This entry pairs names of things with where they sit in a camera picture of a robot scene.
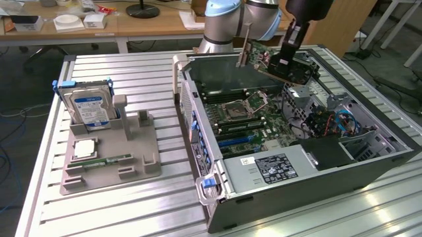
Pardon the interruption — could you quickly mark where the open black PC case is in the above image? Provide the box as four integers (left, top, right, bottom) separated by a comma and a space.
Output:
172, 48, 422, 234

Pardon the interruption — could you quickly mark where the green RAM stick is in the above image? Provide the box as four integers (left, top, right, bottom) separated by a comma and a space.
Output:
68, 155, 132, 168

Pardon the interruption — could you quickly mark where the blue floor cable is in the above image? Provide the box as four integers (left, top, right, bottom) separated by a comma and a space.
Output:
0, 118, 27, 213

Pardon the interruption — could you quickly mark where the silver CPU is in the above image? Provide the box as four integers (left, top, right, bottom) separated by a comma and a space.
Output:
72, 141, 96, 158

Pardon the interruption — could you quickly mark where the black RAM slot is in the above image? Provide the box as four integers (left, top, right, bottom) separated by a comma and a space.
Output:
203, 90, 247, 97
204, 95, 248, 104

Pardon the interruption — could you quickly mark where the white box with black top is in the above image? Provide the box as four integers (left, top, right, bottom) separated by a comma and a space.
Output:
9, 15, 45, 32

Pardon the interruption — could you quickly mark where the blue wire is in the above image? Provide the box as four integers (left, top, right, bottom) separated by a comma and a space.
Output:
334, 110, 363, 136

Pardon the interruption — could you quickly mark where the wooden desk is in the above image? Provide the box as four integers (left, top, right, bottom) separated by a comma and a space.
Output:
0, 0, 298, 54

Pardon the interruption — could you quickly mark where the installed RAM stick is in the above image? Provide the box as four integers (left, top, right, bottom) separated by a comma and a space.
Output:
215, 120, 266, 132

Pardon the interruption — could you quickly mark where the green graphics card with fan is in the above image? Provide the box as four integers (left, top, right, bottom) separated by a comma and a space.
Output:
236, 21, 319, 86

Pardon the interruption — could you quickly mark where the CPU socket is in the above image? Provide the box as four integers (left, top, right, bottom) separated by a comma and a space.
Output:
220, 100, 255, 122

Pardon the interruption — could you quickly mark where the wooden cabinet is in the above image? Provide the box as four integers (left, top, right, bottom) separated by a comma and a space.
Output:
279, 0, 378, 58

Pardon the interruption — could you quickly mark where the metal socket cover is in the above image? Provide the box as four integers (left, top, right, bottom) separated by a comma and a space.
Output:
243, 90, 270, 114

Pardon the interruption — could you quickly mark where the black floor stand base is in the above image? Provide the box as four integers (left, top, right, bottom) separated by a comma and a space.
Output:
374, 76, 422, 95

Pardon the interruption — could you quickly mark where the white box with round dish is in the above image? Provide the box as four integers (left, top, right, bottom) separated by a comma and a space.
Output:
52, 14, 85, 33

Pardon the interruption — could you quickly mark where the white table frame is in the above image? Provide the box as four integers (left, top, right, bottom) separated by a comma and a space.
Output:
361, 0, 422, 67

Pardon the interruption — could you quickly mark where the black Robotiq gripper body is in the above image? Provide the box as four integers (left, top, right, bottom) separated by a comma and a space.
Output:
284, 0, 332, 21

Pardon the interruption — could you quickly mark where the grey power supply with label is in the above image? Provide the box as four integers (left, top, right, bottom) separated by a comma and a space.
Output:
219, 144, 319, 195

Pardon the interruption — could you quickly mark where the white paper stack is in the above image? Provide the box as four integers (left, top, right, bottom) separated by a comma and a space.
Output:
179, 11, 207, 31

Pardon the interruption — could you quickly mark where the black round lamp base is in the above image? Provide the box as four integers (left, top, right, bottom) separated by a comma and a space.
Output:
125, 0, 160, 19

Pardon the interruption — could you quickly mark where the grey parts rack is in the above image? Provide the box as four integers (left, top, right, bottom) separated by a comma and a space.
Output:
59, 93, 162, 196

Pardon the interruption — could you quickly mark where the green motherboard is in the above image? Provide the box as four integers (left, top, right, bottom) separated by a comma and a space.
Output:
198, 83, 302, 159

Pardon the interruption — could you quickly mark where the white box with black label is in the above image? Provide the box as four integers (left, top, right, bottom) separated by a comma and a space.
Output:
83, 13, 108, 30

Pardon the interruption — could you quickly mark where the grey metal disk bay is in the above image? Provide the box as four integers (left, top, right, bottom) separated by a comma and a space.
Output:
338, 130, 395, 162

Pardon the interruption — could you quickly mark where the red packet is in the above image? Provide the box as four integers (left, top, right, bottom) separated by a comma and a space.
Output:
97, 6, 119, 16

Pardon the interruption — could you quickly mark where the hard disk with blue caddy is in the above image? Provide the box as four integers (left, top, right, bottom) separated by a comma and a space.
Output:
52, 79, 115, 131

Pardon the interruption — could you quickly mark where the black office chair base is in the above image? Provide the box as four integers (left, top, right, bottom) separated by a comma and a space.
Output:
21, 43, 100, 74

